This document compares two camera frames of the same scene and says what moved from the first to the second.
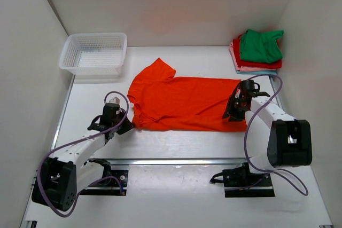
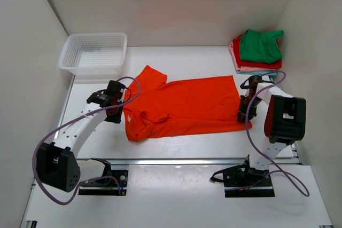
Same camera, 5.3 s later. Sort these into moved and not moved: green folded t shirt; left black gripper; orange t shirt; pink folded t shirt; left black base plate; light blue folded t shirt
Moved: orange t shirt; left black gripper
Not moved: left black base plate; pink folded t shirt; light blue folded t shirt; green folded t shirt
